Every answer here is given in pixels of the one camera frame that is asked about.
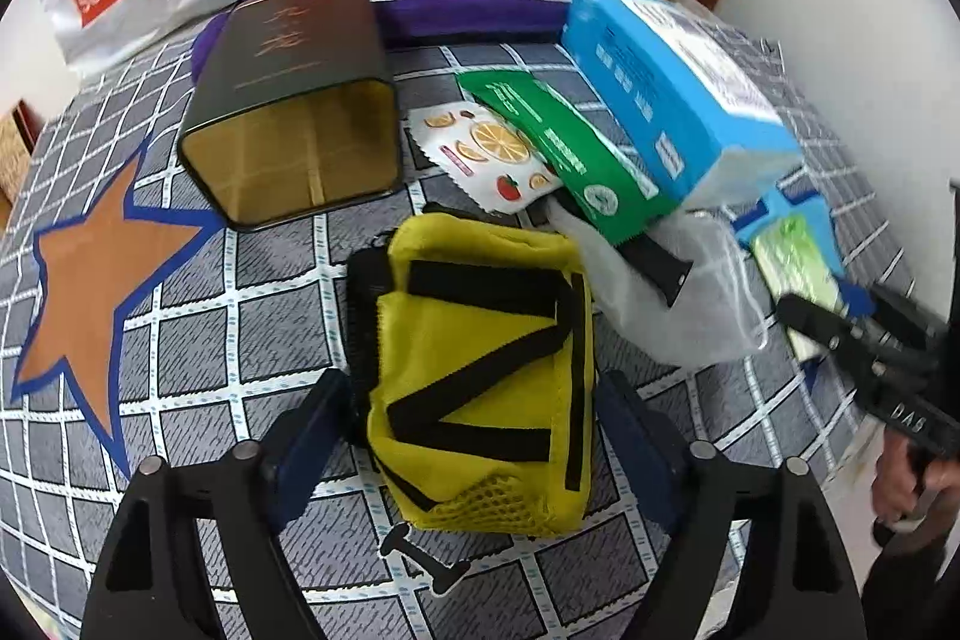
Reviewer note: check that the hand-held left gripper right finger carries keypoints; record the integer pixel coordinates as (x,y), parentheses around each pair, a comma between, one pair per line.
(637,437)

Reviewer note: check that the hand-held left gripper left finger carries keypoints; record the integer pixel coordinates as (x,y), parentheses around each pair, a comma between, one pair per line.
(307,437)

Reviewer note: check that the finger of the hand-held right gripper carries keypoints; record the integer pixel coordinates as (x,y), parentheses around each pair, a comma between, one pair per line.
(817,325)
(870,306)

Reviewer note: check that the small green wipes pack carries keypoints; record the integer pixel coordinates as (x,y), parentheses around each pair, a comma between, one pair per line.
(795,265)

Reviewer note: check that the green packet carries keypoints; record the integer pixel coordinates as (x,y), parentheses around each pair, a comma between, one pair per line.
(570,145)

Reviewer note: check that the fruit print snack packet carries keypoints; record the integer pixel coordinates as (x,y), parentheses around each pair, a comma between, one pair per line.
(480,149)

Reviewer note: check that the purple towel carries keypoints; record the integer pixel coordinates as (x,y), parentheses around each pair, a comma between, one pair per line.
(465,3)

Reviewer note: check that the person's right forearm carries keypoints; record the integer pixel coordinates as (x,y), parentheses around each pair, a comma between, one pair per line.
(915,580)

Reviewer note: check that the person's right hand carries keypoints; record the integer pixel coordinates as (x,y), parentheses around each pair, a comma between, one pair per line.
(900,482)

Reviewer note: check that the translucent plastic bag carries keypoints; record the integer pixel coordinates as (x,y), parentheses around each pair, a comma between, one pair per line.
(675,310)

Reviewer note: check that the grey checked blanket with stars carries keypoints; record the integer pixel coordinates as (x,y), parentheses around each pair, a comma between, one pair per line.
(187,347)

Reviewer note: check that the blue tissue pack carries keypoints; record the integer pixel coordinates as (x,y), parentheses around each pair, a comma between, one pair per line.
(675,85)

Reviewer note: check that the dark green tin box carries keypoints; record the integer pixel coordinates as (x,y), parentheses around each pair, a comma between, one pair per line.
(300,108)

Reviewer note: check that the patterned brown book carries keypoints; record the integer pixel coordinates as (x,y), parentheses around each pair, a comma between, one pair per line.
(15,160)

